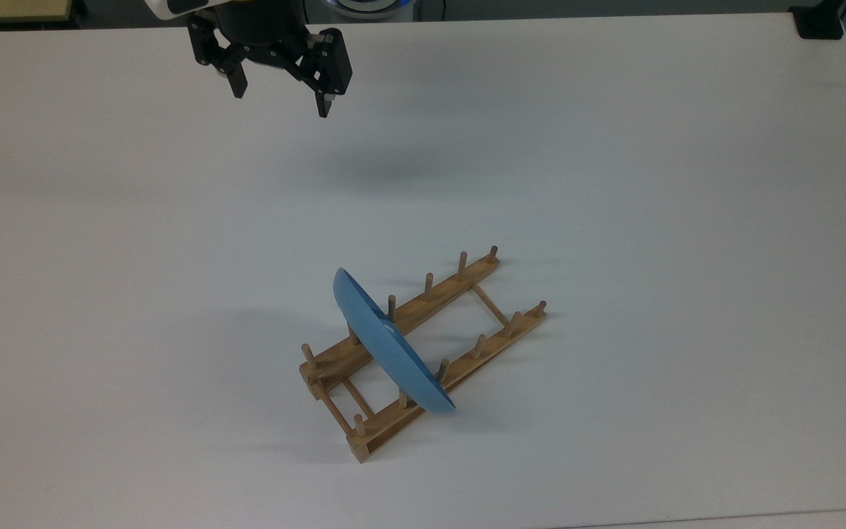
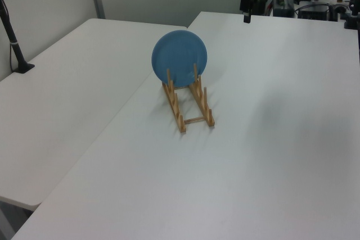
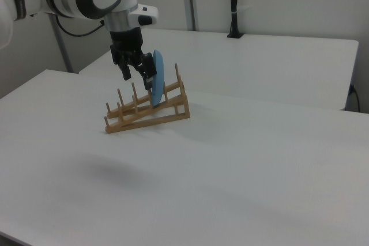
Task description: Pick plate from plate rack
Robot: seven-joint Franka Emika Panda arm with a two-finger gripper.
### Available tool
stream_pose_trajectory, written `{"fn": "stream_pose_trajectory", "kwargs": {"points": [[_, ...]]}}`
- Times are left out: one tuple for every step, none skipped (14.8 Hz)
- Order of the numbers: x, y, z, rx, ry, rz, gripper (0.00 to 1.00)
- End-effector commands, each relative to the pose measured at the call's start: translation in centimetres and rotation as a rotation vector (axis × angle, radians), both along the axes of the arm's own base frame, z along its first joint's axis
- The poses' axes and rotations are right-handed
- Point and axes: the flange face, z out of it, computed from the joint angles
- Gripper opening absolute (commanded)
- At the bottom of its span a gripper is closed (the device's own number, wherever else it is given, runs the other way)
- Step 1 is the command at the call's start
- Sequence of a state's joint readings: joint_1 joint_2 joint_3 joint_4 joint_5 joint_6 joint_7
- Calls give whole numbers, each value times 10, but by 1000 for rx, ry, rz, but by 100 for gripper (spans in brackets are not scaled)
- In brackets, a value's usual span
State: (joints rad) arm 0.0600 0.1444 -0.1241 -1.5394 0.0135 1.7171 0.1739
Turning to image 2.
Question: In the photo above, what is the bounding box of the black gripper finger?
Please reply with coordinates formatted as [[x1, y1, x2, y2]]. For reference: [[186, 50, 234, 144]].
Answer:
[[255, 0, 267, 16], [239, 0, 252, 25]]

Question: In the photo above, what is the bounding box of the blue round plate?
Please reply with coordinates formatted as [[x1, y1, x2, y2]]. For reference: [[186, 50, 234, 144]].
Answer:
[[151, 29, 208, 87]]

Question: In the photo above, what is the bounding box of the wooden plate rack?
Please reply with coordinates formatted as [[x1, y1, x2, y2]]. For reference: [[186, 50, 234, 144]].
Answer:
[[161, 63, 216, 134]]

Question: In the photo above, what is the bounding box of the black electronics box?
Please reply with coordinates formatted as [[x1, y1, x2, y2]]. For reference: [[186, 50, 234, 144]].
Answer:
[[297, 3, 330, 21]]

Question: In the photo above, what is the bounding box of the black clamp mount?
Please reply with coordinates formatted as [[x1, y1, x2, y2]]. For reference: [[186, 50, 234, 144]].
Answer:
[[341, 0, 360, 30]]

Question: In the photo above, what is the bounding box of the black camera stand pole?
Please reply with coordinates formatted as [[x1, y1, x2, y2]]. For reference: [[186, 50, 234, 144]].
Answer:
[[0, 0, 36, 75]]

